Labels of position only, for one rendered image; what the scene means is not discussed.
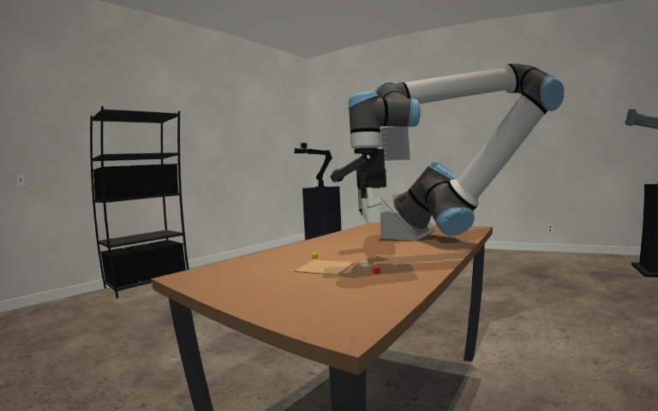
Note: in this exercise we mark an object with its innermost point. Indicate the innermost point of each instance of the tan square mat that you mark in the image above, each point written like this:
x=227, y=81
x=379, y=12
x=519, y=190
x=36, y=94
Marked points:
x=325, y=267

